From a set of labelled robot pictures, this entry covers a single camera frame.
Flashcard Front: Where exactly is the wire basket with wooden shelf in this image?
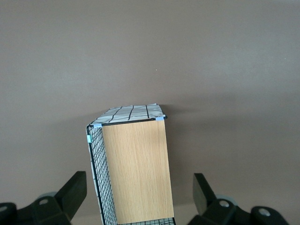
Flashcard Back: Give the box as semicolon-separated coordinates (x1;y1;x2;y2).
85;102;175;225

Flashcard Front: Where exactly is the brown table mat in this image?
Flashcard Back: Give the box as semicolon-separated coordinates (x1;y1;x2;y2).
0;0;300;225

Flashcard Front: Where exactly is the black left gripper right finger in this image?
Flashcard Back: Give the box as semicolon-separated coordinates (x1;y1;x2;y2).
187;173;290;225

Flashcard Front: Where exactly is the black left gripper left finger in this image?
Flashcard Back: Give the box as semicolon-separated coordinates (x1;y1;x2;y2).
0;171;88;225

